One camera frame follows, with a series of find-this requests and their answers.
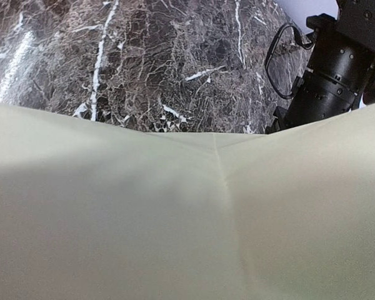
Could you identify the cream paper bag with handles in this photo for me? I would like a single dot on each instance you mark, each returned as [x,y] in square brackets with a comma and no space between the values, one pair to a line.
[92,211]

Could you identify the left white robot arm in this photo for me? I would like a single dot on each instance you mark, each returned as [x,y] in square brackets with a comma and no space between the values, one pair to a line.
[340,73]

